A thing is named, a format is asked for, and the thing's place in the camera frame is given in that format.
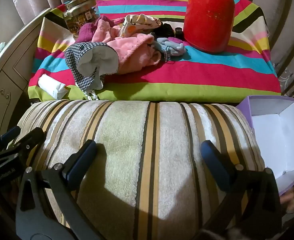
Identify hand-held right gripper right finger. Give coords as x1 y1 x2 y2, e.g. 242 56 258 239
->
201 140 284 240

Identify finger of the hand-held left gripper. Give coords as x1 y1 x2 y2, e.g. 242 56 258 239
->
0 126 21 155
0 127 46 165

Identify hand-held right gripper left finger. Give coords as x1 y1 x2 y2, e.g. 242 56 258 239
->
15 140 107 240

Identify purple cardboard box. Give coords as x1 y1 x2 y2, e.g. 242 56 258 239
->
236 95 294 197

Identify magenta fuzzy sock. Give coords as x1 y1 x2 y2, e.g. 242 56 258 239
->
76 22 100 43

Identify light blue pig plush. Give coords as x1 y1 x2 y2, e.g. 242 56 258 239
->
156 37 186 62

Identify striped towel cushion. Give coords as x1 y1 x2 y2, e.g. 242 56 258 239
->
15 99 266 240

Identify white tissue pack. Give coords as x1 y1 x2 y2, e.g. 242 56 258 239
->
38 75 67 100

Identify white carved cabinet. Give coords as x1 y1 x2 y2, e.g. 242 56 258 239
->
0 7 52 145

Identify colourful striped cloth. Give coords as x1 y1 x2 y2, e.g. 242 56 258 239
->
28 0 282 103

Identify houndstooth hat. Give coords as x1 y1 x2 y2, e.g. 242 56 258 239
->
65 42 119 99

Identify pink fleece garment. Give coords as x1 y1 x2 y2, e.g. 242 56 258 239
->
92 20 162 75

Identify candy jar with gold lid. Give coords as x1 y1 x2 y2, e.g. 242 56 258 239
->
62 0 98 38

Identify small black cylinder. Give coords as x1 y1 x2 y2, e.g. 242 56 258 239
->
174 27 185 40

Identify black velvet scrunchie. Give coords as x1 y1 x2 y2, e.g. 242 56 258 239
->
153 22 175 39

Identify cream floral cloth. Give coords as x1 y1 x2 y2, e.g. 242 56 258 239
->
119 14 162 37

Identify red round container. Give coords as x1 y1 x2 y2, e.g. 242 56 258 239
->
183 0 235 53

